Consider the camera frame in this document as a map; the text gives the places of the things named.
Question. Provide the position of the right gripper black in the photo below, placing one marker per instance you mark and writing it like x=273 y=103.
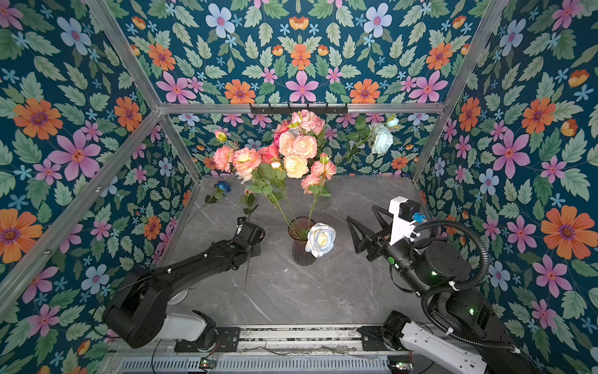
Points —
x=383 y=239

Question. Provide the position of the small pink rose stem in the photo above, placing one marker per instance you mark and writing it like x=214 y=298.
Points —
x=249 y=203

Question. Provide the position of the purple ribbed glass vase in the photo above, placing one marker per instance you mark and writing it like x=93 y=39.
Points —
x=298 y=230

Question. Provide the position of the blue rose stem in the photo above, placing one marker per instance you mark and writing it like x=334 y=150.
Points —
x=220 y=190

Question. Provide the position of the large white rose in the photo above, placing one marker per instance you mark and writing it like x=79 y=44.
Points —
x=320 y=240

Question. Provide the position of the pink peony spray stem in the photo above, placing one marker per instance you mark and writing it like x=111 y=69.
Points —
x=246 y=165

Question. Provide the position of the cream peony bunch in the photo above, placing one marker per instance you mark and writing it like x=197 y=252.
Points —
x=293 y=166

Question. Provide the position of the cream pink large rose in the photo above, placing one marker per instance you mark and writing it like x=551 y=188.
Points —
x=286 y=144

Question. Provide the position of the white flower spray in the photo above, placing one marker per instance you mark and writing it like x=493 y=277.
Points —
x=376 y=135

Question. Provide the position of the coral pink rose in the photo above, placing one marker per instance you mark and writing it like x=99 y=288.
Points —
x=281 y=128

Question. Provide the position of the large pink peony bunch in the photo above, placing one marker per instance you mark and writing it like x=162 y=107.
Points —
x=305 y=129

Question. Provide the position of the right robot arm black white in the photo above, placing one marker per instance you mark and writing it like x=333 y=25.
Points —
x=472 y=338

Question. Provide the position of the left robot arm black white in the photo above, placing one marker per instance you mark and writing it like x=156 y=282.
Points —
x=138 y=312

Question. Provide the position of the small white dial clock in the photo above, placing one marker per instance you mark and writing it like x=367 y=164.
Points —
x=179 y=297

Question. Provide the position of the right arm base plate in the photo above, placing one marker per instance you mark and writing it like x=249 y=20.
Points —
x=397 y=333

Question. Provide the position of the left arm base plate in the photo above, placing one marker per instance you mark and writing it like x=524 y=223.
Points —
x=216 y=339

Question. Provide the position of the aluminium front rail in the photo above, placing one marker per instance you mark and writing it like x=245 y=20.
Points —
x=308 y=340

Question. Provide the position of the white vented cable duct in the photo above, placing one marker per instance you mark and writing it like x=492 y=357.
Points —
x=257 y=364

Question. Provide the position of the metal hook rail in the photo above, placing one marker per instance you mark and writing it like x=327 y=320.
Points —
x=288 y=109

